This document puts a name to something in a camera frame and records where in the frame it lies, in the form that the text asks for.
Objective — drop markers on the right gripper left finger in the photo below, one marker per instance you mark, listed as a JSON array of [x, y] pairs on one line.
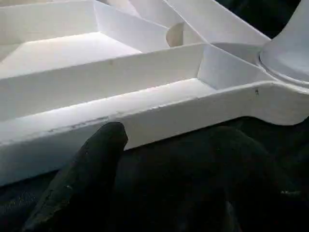
[[84, 181]]

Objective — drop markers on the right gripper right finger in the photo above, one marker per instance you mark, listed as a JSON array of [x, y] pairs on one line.
[[260, 188]]

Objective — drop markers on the white plastic table top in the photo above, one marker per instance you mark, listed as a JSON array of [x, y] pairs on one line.
[[120, 72]]

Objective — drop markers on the white plastic table leg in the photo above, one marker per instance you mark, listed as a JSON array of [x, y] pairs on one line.
[[289, 48]]

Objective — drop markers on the black glossy mat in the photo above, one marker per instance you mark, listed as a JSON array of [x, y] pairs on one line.
[[169, 174]]

